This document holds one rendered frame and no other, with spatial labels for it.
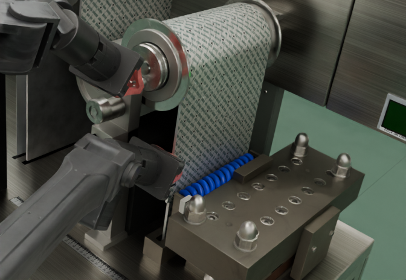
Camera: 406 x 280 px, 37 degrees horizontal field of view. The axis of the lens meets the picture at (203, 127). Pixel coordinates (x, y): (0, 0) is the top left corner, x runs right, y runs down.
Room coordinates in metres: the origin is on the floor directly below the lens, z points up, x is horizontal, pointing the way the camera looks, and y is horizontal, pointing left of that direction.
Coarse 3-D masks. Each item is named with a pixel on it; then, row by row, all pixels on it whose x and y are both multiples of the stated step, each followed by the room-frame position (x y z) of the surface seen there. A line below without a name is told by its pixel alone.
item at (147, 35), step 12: (132, 36) 0.89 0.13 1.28; (144, 36) 0.87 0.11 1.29; (156, 36) 0.86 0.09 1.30; (168, 48) 0.84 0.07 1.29; (168, 60) 0.84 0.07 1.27; (180, 72) 0.83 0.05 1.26; (168, 84) 0.84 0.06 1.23; (144, 96) 0.87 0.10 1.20; (156, 96) 0.85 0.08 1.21; (168, 96) 0.84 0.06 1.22
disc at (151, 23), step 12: (132, 24) 0.89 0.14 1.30; (144, 24) 0.88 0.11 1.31; (156, 24) 0.87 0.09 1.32; (168, 36) 0.85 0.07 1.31; (180, 48) 0.84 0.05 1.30; (180, 60) 0.84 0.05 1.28; (180, 84) 0.83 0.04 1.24; (180, 96) 0.83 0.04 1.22; (156, 108) 0.85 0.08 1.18; (168, 108) 0.84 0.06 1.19
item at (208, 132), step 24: (216, 96) 0.91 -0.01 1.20; (240, 96) 0.97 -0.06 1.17; (192, 120) 0.86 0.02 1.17; (216, 120) 0.92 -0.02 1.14; (240, 120) 0.99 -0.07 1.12; (192, 144) 0.87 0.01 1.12; (216, 144) 0.93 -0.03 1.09; (240, 144) 1.00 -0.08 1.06; (192, 168) 0.88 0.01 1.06; (216, 168) 0.94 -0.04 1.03
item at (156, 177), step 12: (144, 144) 0.81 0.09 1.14; (144, 156) 0.75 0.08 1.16; (156, 156) 0.78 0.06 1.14; (168, 156) 0.78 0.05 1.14; (144, 168) 0.74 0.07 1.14; (156, 168) 0.76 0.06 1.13; (168, 168) 0.77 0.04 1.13; (180, 168) 0.77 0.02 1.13; (144, 180) 0.75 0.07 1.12; (156, 180) 0.76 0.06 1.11; (168, 180) 0.76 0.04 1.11; (156, 192) 0.75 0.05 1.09; (168, 192) 0.75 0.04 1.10
